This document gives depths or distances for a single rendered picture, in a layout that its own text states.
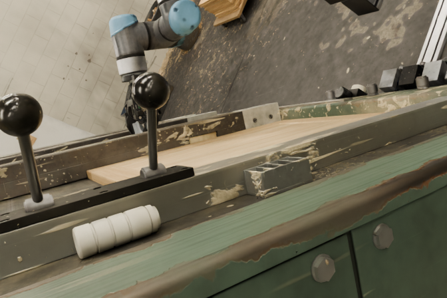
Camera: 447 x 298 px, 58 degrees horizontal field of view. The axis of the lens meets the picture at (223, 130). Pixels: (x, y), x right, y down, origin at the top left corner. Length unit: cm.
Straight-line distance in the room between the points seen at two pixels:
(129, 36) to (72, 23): 518
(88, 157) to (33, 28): 528
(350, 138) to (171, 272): 44
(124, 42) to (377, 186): 88
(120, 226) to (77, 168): 57
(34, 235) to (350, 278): 29
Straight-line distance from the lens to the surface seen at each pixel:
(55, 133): 473
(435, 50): 192
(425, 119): 72
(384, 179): 27
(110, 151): 97
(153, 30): 109
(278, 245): 21
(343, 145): 58
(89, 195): 43
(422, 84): 92
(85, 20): 627
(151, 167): 45
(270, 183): 46
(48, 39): 618
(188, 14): 98
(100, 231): 39
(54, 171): 96
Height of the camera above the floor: 152
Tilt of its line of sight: 25 degrees down
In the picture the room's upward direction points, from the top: 64 degrees counter-clockwise
